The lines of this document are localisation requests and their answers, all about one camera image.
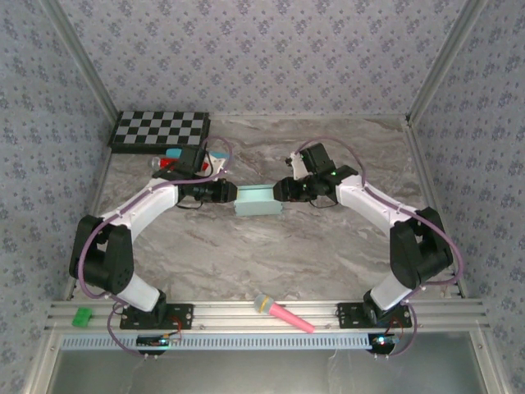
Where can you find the mint green paper box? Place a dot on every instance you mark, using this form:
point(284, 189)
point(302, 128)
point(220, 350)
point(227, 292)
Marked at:
point(256, 203)

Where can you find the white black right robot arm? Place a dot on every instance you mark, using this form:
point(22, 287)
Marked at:
point(369, 201)

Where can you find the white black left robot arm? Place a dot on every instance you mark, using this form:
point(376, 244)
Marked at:
point(147, 203)

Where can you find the red can with clear cap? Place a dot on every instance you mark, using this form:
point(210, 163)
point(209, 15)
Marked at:
point(166, 163)

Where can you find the teal plastic tube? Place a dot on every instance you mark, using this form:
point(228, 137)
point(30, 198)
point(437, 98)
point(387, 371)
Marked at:
point(174, 152)

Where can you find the black white chessboard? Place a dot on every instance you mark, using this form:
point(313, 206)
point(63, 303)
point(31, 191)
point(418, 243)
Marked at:
point(160, 129)

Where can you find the aluminium table edge beam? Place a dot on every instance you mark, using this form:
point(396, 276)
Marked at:
point(229, 316)

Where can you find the pink toy microphone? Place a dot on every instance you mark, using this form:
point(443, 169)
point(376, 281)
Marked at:
point(287, 316)

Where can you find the green toy brick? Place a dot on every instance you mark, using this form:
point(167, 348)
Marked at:
point(82, 317)

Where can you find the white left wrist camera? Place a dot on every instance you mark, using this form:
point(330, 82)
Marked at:
point(215, 164)

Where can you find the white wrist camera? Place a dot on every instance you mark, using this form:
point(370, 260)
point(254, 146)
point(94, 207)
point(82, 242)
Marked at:
point(215, 164)
point(297, 164)

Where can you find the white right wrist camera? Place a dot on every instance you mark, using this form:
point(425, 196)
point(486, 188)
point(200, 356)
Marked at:
point(297, 164)

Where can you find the aluminium table rear rail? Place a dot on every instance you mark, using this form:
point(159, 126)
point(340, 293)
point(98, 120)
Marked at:
point(307, 117)

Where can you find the aluminium table side rail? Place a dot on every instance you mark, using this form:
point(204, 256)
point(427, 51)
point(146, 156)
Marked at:
point(426, 180)
point(96, 189)

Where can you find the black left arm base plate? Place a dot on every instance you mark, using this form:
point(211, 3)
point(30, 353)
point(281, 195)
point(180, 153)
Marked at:
point(180, 316)

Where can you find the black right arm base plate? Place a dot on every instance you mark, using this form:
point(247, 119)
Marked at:
point(348, 316)

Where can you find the aluminium frame corner post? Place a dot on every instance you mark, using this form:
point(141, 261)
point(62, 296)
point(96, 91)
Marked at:
point(445, 57)
point(78, 57)

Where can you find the aluminium frame leg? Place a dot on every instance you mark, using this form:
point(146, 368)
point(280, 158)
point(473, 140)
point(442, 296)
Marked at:
point(41, 363)
point(488, 363)

